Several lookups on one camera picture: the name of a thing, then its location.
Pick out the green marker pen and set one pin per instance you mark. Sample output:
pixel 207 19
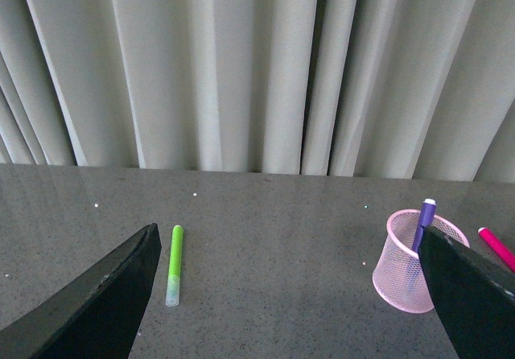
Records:
pixel 174 269

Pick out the pink mesh cup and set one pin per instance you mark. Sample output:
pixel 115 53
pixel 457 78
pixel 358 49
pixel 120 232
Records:
pixel 398 276

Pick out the grey pleated curtain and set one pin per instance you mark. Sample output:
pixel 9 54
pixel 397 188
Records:
pixel 404 89

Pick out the purple marker pen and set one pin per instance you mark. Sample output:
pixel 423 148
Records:
pixel 422 230

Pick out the black foreground panel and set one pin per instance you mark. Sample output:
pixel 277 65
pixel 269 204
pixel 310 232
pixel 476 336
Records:
pixel 473 297
pixel 98 314

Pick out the pink marker pen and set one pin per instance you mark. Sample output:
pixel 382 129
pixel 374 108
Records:
pixel 498 247

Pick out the black left foreground panel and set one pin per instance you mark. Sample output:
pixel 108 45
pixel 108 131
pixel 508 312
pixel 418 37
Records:
pixel 98 314

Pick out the black right foreground panel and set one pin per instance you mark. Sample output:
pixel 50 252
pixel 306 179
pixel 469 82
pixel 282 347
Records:
pixel 473 297

